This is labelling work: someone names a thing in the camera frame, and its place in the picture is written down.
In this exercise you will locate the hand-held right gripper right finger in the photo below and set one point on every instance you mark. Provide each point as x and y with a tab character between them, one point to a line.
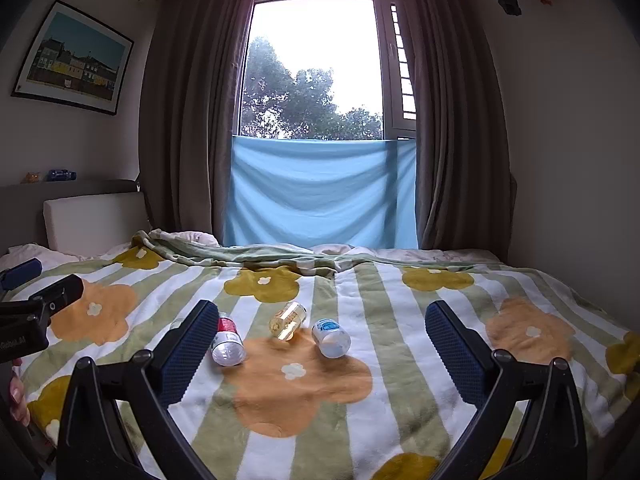
456	356

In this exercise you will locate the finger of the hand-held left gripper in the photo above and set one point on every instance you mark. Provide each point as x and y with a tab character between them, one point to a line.
57	294
21	272

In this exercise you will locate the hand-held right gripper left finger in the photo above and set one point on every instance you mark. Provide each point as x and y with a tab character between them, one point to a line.
186	356

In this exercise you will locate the clear cup with red label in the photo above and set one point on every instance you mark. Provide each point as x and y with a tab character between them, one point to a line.
228	344

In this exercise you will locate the gold transparent bottle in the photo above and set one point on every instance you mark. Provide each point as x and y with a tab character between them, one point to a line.
287	323

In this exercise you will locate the clear cup with blue label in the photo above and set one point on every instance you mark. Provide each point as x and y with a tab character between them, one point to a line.
330	338

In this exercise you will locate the person's left hand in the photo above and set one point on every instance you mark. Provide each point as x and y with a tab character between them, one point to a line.
18	396

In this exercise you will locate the white cushion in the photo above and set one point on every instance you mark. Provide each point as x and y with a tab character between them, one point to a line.
95	225

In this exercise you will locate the grey bed headboard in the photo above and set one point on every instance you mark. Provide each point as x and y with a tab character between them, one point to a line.
60	191

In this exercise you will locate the orange figurine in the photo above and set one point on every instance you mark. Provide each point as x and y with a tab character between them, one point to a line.
32	177

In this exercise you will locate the blue toy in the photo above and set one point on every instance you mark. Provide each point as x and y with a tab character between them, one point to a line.
61	175

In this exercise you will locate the floral striped blanket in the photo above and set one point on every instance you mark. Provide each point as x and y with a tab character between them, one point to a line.
320	360

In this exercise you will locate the light blue cloth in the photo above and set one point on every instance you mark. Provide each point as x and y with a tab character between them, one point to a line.
320	192

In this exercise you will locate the framed picture of houses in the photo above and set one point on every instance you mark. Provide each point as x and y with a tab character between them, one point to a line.
74	58

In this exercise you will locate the brown curtain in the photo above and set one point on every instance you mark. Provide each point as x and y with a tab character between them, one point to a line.
452	115
192	110

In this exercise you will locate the window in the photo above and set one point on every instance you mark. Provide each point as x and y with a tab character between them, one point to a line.
320	65

